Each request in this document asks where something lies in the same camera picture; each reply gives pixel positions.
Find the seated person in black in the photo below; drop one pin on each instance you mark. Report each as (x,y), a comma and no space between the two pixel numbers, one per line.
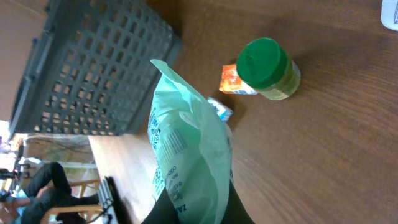
(49,188)

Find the teal Kleenex tissue pack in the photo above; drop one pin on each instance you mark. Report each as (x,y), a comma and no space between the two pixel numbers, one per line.
(222,110)

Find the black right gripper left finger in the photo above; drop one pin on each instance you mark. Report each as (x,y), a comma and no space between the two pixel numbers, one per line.
(163,212)

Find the grey plastic basket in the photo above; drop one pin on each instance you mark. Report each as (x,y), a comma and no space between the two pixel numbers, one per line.
(90,72)

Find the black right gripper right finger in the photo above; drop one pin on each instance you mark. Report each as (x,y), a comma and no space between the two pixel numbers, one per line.
(235,211)

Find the orange Kleenex tissue pack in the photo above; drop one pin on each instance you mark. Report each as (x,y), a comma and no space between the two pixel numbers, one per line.
(232,84)

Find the green lid jar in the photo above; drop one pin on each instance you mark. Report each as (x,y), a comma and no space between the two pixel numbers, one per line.
(265,66)

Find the white barcode scanner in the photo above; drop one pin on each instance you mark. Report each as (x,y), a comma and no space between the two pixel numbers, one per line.
(389,14)

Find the teal snack pouch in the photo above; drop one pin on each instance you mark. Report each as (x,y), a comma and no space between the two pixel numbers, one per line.
(191,148)

